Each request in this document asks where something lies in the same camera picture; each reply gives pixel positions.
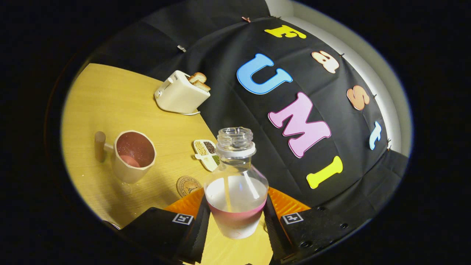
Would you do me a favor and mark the round wooden coaster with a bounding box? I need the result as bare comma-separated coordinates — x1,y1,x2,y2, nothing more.
176,176,203,198

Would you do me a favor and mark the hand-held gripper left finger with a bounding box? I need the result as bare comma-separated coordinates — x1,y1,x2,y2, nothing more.
120,188,211,265

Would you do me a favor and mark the beige cup with wooden handle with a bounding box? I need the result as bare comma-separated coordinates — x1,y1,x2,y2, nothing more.
95,130,157,184

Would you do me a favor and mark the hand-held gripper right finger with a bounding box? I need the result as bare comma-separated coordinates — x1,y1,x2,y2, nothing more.
263,187,368,265

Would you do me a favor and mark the wooden table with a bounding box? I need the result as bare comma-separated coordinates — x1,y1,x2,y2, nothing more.
61,63,275,265

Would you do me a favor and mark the cream toaster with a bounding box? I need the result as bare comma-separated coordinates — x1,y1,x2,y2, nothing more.
154,70,211,114

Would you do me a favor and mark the divided white dish of beans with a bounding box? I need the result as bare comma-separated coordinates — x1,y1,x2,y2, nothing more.
193,139,220,172

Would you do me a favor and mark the clear juice bottle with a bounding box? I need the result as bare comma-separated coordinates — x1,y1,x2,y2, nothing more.
203,127,269,240

